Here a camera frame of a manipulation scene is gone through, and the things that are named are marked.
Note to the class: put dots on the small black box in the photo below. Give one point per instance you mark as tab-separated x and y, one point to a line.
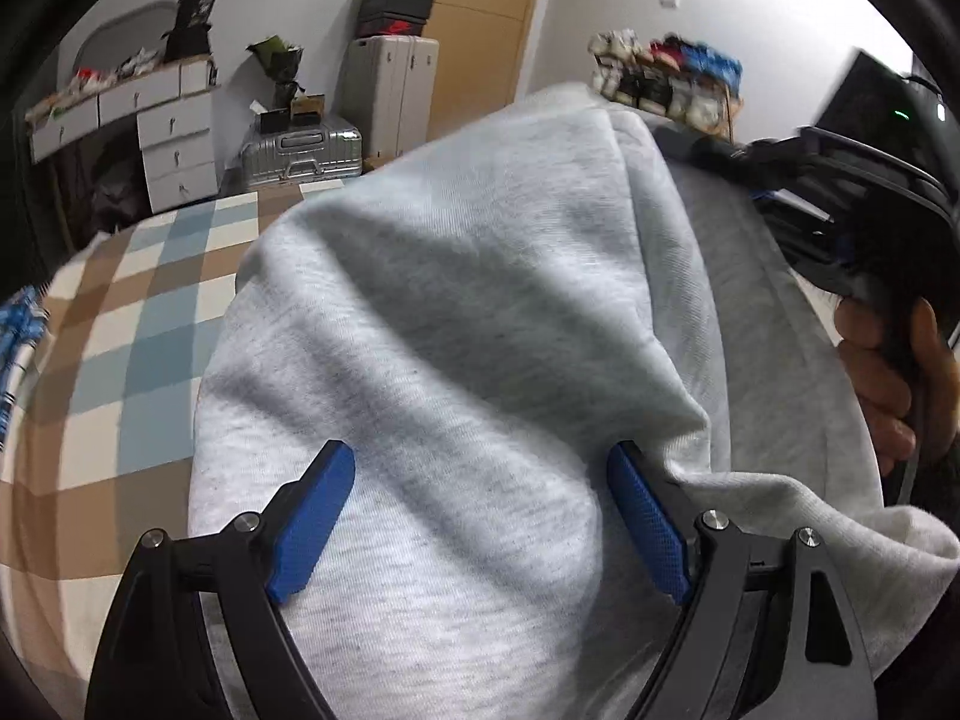
274	120

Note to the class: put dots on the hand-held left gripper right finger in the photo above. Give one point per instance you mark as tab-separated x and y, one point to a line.
649	525

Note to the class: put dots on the checkered bed sheet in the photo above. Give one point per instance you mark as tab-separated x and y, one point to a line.
127	360

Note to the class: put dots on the wooden shoe rack with shoes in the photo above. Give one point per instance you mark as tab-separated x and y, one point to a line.
667	82

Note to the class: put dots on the silver ribbed suitcase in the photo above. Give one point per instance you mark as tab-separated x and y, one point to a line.
300	154

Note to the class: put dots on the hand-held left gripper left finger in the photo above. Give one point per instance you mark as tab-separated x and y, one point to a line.
311	521

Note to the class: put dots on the small brown box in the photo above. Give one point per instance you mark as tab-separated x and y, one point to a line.
307	106

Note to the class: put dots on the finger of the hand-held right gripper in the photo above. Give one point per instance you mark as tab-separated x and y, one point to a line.
720	154
795	214

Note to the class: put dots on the white drawer desk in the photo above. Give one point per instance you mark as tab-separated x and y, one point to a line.
165	135

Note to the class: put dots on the wooden door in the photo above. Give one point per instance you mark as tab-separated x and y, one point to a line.
480	30

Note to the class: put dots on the light grey sweatshirt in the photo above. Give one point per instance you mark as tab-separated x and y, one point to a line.
487	315

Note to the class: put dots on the person's right hand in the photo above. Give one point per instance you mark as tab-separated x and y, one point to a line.
877	397

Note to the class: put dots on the flat cardboard box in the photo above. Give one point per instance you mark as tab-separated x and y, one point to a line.
379	163

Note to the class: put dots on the arched mirror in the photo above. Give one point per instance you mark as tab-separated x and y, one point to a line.
120	34

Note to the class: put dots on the blue plaid cloth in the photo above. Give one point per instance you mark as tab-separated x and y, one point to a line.
19	345

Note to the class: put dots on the black printed bag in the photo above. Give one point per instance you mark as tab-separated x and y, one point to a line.
191	22

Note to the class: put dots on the dark wrapped flower bouquet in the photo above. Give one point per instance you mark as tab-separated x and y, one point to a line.
277	64

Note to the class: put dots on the beige hard suitcase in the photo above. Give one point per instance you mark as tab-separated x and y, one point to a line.
390	90

